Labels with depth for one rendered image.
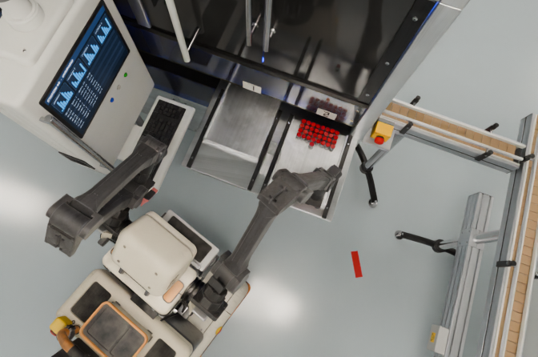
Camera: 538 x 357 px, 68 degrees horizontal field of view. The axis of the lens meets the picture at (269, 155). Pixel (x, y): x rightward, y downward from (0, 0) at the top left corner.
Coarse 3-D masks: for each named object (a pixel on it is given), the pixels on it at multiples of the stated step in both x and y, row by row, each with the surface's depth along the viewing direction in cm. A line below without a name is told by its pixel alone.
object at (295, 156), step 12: (288, 132) 178; (288, 144) 180; (300, 144) 180; (336, 144) 181; (288, 156) 178; (300, 156) 178; (312, 156) 179; (324, 156) 179; (336, 156) 179; (276, 168) 176; (288, 168) 176; (300, 168) 177; (312, 168) 177; (324, 168) 177; (324, 204) 169
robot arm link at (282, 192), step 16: (288, 176) 110; (272, 192) 107; (288, 192) 107; (272, 208) 105; (256, 224) 111; (240, 240) 117; (256, 240) 113; (224, 256) 125; (240, 256) 118; (240, 272) 122
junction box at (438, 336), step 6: (432, 324) 198; (432, 330) 196; (438, 330) 191; (444, 330) 191; (432, 336) 194; (438, 336) 190; (444, 336) 190; (432, 342) 192; (438, 342) 189; (444, 342) 189; (432, 348) 190; (438, 348) 188; (444, 348) 188
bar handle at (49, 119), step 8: (40, 120) 120; (48, 120) 116; (56, 120) 118; (56, 128) 120; (64, 128) 123; (72, 136) 129; (80, 144) 136; (88, 152) 143; (96, 152) 149; (96, 160) 153; (104, 160) 157; (112, 168) 166
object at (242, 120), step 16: (224, 96) 185; (240, 96) 186; (256, 96) 186; (224, 112) 183; (240, 112) 184; (256, 112) 184; (272, 112) 184; (208, 128) 177; (224, 128) 181; (240, 128) 181; (256, 128) 182; (224, 144) 179; (240, 144) 179; (256, 144) 179
